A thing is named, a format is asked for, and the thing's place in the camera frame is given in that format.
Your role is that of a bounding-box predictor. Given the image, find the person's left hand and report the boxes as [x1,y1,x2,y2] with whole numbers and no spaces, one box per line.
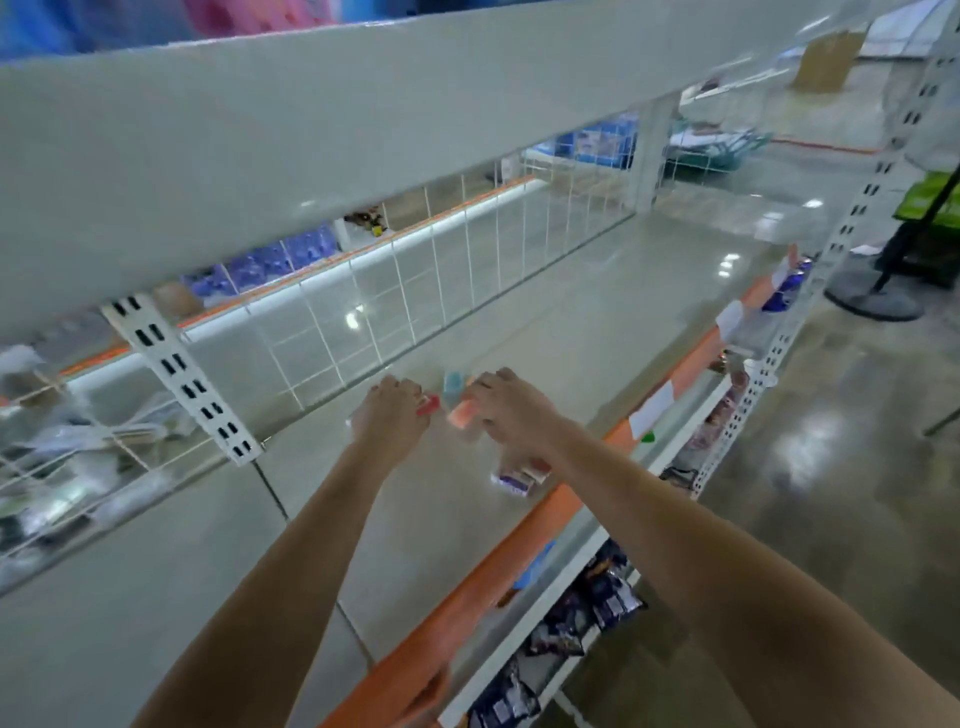
[348,375,440,474]

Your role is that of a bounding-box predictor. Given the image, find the person's right hand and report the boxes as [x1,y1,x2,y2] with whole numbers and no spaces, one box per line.
[465,367,579,470]

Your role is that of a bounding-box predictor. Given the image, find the blue white small box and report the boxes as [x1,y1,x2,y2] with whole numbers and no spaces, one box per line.
[490,462,555,501]

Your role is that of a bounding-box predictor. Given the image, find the person's left forearm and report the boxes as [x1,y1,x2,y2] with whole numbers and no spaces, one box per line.
[132,447,414,728]

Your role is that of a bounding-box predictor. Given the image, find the person's right forearm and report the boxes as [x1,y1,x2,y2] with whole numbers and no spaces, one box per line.
[547,423,960,728]

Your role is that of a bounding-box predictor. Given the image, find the white orange metal shelf unit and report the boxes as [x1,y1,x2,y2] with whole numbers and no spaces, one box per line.
[0,0,960,728]

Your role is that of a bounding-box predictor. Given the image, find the blue small snack packet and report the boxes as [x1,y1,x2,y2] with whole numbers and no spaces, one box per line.
[513,543,557,594]

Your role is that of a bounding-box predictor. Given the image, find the row of dark snack packets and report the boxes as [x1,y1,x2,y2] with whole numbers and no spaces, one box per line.
[469,352,759,728]

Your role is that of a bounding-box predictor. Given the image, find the row of blue bottles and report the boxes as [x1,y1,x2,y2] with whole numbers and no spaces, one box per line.
[184,222,347,305]

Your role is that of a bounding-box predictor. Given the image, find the pile of white packets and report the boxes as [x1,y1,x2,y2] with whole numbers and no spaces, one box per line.
[0,342,200,560]

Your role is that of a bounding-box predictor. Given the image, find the pink package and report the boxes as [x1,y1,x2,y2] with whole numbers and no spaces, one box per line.
[184,0,327,41]

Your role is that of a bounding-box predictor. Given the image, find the row of blue packages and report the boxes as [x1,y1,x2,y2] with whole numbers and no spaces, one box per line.
[0,0,504,65]

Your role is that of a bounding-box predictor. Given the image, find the white wire grid panel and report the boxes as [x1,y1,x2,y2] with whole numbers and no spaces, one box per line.
[0,142,654,590]

